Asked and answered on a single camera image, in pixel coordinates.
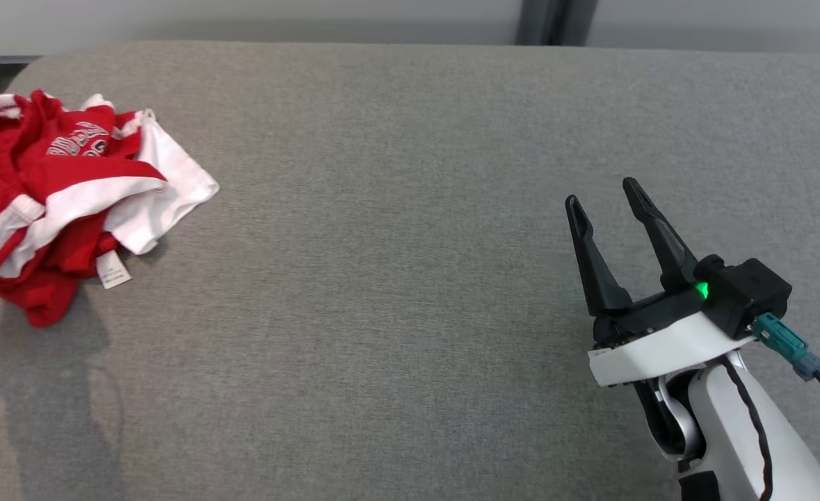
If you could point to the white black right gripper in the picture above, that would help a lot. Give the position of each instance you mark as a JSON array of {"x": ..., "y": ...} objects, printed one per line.
[{"x": 667, "y": 344}]

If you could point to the red white Bulls jersey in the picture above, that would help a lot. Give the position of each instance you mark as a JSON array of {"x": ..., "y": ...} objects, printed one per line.
[{"x": 166, "y": 188}]

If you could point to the red white Bulls shorts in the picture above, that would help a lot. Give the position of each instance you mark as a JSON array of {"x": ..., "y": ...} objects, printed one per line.
[{"x": 69, "y": 149}]

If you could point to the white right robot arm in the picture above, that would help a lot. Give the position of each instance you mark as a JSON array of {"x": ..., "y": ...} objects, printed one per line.
[{"x": 729, "y": 431}]

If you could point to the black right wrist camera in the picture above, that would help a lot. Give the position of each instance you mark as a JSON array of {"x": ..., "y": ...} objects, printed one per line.
[{"x": 747, "y": 292}]

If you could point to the grey metal partition post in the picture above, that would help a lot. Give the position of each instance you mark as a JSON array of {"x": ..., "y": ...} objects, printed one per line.
[{"x": 556, "y": 21}]

